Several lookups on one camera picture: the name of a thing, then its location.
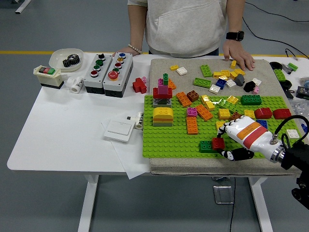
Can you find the yellow small brick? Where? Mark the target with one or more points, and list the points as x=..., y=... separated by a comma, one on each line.
x=174, y=67
x=233, y=64

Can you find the bag of blue parts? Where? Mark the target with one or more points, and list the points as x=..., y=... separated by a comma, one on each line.
x=306, y=84

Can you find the pink tall brick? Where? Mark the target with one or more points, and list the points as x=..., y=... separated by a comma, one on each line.
x=163, y=90

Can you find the green studded baseplate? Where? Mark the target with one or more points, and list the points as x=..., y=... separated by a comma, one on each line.
x=169, y=145

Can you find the white paper sheet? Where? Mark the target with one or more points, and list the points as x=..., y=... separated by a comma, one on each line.
x=130, y=164

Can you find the red cross-shaped brick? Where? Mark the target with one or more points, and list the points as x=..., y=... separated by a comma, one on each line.
x=138, y=85

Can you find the small black item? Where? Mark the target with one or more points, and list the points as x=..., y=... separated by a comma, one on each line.
x=289, y=94

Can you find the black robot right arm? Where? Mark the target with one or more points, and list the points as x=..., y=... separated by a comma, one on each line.
x=294, y=157

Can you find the red rounded brick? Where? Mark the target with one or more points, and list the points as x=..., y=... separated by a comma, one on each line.
x=263, y=113
x=282, y=114

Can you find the lime green eight-stud brick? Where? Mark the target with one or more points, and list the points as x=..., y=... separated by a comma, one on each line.
x=202, y=82
x=227, y=105
x=206, y=70

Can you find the person's right hand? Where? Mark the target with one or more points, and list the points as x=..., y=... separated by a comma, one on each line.
x=125, y=50

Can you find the cream switch box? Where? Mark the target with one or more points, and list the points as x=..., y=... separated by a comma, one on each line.
x=48, y=78

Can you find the clear plastic bag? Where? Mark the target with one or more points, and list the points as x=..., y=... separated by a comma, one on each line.
x=300, y=104

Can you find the small black white adapter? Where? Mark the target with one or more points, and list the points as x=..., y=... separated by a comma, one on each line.
x=130, y=118

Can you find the grey studded base brick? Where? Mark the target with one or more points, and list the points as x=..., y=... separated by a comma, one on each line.
x=162, y=105

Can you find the person's left hand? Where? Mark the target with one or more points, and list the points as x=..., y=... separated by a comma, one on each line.
x=239, y=55

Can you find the lime green small brick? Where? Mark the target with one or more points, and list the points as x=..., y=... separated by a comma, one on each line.
x=292, y=66

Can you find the white furniture foot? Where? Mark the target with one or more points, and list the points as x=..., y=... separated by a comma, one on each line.
x=23, y=6

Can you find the white pipe tee fitting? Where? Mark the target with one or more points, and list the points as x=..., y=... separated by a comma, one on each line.
x=77, y=84

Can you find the blue four-stud brick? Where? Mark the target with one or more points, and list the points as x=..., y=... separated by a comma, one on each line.
x=220, y=84
x=263, y=123

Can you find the white plastic bowl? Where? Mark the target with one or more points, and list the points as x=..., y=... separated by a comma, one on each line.
x=58, y=58

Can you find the white wall switch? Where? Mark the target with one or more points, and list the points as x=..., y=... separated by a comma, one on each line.
x=119, y=130

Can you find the black metal gear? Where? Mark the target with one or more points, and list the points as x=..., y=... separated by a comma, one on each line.
x=71, y=60

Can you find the grey-brown foam mat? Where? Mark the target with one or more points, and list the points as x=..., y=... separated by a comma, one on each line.
x=164, y=68

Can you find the grey four-button control box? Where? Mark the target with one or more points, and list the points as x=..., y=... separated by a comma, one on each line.
x=101, y=72

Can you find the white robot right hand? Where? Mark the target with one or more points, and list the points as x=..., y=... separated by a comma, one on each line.
x=251, y=135

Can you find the red wide brick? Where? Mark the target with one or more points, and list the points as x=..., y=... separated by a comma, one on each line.
x=155, y=93

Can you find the pink four-stud brick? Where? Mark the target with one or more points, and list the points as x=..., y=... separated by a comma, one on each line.
x=192, y=112

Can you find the orange eight-stud brick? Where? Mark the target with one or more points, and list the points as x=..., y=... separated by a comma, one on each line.
x=192, y=125
x=204, y=112
x=184, y=99

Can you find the yellow glossy tile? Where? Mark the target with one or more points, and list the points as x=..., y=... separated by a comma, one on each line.
x=222, y=77

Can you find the white table leg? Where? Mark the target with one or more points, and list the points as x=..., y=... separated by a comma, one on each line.
x=262, y=207
x=88, y=205

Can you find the white square tile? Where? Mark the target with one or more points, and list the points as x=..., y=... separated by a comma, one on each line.
x=181, y=71
x=257, y=81
x=230, y=83
x=292, y=133
x=214, y=89

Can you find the black display device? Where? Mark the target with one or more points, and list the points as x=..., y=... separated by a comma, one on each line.
x=303, y=92

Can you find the white printed cylinder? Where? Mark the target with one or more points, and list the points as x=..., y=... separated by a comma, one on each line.
x=139, y=120

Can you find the person's left forearm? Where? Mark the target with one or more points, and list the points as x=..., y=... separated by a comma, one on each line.
x=236, y=17

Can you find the person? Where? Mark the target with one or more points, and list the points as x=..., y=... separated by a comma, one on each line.
x=188, y=24

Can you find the red four-stud brick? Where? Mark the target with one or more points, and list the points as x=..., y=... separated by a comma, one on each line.
x=218, y=143

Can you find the grey emergency-stop control box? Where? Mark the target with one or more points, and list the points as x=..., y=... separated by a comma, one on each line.
x=123, y=72

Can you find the grey sloped brick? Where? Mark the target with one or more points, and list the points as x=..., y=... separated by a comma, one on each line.
x=240, y=80

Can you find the silver floor outlet box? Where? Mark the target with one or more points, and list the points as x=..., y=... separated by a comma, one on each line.
x=223, y=194

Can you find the orange thin plate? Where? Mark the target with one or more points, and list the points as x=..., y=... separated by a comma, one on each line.
x=163, y=119

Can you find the person's right forearm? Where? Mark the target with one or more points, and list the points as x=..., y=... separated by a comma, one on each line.
x=137, y=26

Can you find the brown four-stud brick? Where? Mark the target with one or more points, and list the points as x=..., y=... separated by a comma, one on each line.
x=235, y=116
x=193, y=95

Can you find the black wristwatch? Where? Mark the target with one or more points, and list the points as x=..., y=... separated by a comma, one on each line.
x=235, y=35

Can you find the yellow rounded brick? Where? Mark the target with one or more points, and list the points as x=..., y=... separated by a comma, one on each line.
x=163, y=112

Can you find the small pink brick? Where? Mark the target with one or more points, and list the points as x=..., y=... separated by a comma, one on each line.
x=256, y=90
x=144, y=79

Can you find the black brick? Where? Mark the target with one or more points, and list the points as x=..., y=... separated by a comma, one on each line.
x=249, y=86

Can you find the dark green eight-stud brick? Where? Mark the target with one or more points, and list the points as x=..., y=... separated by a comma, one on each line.
x=205, y=147
x=251, y=100

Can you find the orange small brick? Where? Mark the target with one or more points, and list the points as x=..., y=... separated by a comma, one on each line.
x=172, y=84

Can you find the dark green small brick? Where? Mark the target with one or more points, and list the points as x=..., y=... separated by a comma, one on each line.
x=165, y=79

